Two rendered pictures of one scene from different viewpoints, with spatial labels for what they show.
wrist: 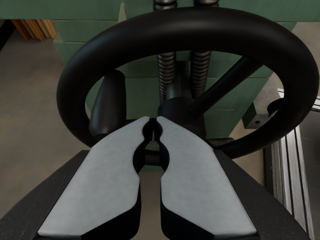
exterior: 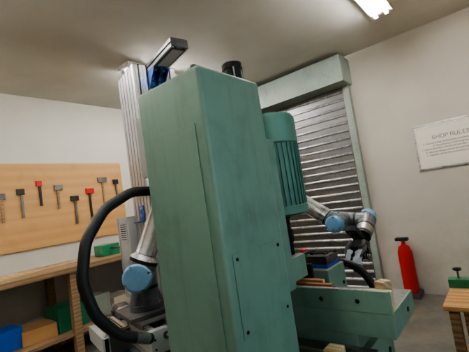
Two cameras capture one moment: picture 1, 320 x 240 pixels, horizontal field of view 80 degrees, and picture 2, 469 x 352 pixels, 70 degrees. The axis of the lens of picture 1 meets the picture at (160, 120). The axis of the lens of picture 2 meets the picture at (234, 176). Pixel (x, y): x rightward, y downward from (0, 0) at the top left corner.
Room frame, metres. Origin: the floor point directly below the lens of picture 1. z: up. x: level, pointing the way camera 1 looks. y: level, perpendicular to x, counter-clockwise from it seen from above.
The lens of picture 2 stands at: (1.34, 0.57, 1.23)
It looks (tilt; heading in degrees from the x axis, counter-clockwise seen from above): 4 degrees up; 220
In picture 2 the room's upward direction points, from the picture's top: 9 degrees counter-clockwise
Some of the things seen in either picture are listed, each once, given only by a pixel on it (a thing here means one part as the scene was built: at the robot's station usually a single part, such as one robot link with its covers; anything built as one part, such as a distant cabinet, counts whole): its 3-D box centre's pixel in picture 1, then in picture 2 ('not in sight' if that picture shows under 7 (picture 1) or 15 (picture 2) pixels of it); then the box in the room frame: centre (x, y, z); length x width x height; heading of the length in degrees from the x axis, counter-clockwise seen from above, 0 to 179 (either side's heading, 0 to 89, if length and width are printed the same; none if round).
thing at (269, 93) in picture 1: (259, 104); not in sight; (0.33, -0.28, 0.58); 0.12 x 0.08 x 0.08; 1
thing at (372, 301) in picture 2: not in sight; (285, 295); (0.50, -0.02, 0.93); 0.60 x 0.02 x 0.06; 91
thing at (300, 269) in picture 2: not in sight; (285, 272); (0.49, -0.02, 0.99); 0.14 x 0.07 x 0.09; 1
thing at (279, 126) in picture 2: not in sight; (273, 167); (0.47, -0.02, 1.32); 0.18 x 0.18 x 0.31
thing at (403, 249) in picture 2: not in sight; (407, 266); (-2.39, -0.47, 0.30); 0.19 x 0.18 x 0.60; 2
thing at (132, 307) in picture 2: not in sight; (145, 295); (0.49, -0.78, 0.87); 0.15 x 0.15 x 0.10
